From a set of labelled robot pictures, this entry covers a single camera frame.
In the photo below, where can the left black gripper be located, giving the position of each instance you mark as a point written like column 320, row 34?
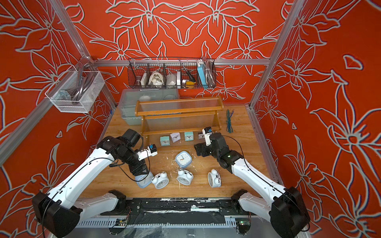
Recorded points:
column 139, row 168

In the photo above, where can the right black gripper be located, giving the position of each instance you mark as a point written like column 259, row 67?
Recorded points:
column 204, row 147

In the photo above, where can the blue rounded alarm clock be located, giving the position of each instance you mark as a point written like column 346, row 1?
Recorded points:
column 144, row 180
column 183, row 159

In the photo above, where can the teal square alarm clock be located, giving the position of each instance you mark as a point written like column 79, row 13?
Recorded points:
column 189, row 136
column 165, row 141

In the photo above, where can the lilac square alarm clock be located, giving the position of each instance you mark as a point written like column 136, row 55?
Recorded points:
column 176, row 136

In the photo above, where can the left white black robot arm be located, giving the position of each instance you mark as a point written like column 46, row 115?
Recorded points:
column 59, row 210

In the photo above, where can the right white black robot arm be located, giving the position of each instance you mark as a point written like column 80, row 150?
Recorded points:
column 283, row 207

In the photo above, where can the wooden two-tier shelf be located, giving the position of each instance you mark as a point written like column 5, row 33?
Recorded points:
column 179, row 115

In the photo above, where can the white twin-bell clock left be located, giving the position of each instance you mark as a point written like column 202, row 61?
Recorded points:
column 160, row 180

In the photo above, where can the white twin-bell clock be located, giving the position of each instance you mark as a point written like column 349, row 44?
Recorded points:
column 214, row 179
column 160, row 180
column 184, row 177

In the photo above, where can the white twin-bell clock right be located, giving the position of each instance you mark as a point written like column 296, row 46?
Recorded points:
column 214, row 179

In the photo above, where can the white twin-bell clock middle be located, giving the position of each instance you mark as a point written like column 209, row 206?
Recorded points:
column 184, row 177

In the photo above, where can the clear plastic storage bin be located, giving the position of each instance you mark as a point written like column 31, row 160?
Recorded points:
column 130, row 97

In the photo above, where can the blue box in basket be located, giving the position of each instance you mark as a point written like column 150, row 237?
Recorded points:
column 201, row 72

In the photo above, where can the white cloth in basket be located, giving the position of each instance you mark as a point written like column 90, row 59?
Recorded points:
column 156, row 79

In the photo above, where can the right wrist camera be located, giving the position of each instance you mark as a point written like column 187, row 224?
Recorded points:
column 207, row 132

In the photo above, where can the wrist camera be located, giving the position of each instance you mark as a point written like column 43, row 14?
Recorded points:
column 207, row 132
column 149, row 151

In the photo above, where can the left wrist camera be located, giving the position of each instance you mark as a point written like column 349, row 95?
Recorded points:
column 149, row 151

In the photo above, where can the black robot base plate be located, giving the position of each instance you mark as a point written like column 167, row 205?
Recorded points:
column 181, row 211

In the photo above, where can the black wire wall basket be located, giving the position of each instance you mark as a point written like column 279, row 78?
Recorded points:
column 179, row 73

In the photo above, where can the white mesh wall basket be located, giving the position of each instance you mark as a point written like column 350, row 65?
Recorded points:
column 76, row 90

